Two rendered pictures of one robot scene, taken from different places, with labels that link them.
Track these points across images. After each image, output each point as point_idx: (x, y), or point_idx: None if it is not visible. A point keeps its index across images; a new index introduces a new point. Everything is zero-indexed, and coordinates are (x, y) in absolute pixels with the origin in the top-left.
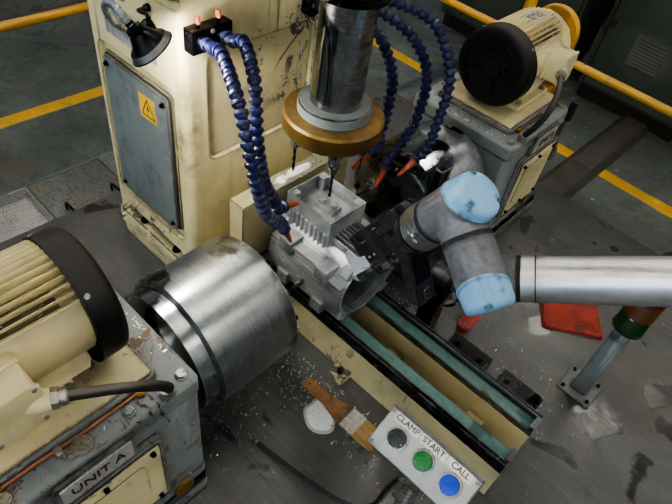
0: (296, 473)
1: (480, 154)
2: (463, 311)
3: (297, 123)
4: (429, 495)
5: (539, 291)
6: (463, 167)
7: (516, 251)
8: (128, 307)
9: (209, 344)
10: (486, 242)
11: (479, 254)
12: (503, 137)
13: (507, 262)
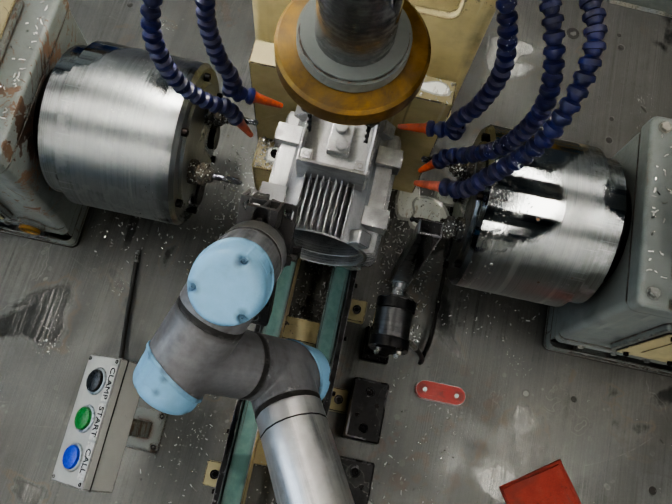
0: (125, 314)
1: (623, 265)
2: (449, 379)
3: (286, 21)
4: (63, 443)
5: (262, 442)
6: (553, 255)
7: (611, 402)
8: (32, 55)
9: (55, 149)
10: (190, 337)
11: (171, 338)
12: (659, 278)
13: (279, 382)
